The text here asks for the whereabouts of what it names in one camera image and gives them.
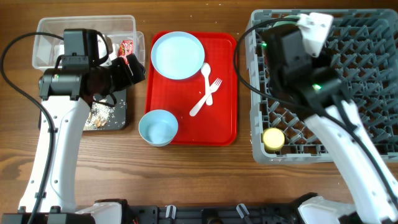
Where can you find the black waste tray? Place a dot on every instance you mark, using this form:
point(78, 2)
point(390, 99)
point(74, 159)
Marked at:
point(59, 106)

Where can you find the red serving tray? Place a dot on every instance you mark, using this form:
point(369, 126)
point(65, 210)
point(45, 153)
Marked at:
point(214, 125)

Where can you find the light blue plate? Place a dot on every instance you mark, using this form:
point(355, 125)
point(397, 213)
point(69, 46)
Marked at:
point(177, 55)

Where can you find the yellow plastic cup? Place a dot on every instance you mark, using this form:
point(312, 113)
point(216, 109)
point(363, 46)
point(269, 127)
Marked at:
point(273, 139)

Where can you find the white plastic fork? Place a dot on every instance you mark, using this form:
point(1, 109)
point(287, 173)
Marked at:
point(213, 88)

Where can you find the white plastic spoon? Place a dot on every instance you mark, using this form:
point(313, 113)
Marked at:
point(205, 71)

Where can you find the red snack wrapper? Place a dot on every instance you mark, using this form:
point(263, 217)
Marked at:
point(126, 48)

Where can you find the grey dishwasher rack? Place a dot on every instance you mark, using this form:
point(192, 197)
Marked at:
point(363, 44)

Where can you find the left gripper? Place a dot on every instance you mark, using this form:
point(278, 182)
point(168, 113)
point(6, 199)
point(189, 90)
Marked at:
point(126, 79)

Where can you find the white napkin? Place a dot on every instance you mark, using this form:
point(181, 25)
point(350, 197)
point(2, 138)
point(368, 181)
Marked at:
point(58, 50)
point(105, 47)

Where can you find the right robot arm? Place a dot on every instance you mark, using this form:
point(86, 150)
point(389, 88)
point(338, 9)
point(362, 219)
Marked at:
point(303, 80)

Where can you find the leftover rice and food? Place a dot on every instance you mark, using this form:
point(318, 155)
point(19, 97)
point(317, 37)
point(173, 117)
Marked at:
point(106, 118)

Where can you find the clear plastic waste bin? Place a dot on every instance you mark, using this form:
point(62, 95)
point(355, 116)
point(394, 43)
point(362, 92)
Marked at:
point(116, 27)

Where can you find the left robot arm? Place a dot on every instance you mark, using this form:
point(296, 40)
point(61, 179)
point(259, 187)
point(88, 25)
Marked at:
point(66, 94)

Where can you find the light blue bowl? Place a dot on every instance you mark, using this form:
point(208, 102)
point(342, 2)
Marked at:
point(158, 127)

